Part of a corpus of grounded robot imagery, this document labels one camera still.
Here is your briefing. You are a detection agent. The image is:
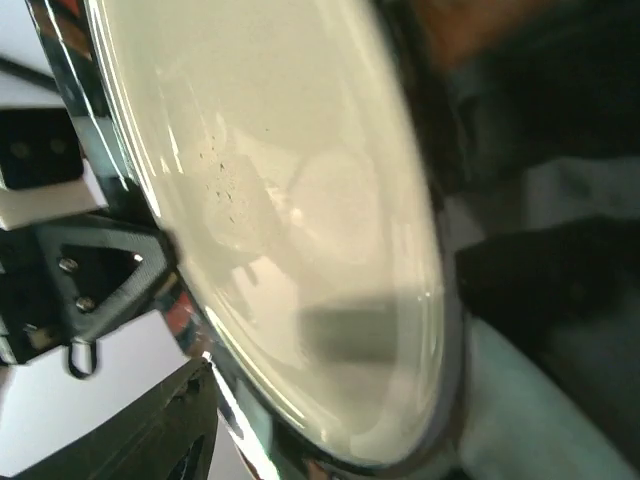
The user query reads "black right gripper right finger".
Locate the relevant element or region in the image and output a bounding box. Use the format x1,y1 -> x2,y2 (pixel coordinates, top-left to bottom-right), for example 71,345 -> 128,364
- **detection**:
456,217 -> 639,467

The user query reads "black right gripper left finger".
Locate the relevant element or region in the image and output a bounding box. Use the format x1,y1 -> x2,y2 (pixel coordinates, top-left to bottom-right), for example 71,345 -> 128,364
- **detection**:
14,359 -> 218,480

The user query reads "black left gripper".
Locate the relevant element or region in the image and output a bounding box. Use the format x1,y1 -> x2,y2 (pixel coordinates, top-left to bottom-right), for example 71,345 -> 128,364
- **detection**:
1,223 -> 175,366

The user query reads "black rimmed cream plate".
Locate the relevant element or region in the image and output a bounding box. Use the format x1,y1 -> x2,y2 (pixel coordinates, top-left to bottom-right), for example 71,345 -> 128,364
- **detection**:
27,1 -> 464,479

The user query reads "white square plate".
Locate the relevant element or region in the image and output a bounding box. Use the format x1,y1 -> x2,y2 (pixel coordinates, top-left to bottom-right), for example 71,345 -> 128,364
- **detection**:
446,157 -> 639,466

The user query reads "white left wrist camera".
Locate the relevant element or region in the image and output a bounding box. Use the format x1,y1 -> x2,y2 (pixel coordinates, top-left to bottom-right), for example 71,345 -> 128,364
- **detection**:
1,107 -> 106,230

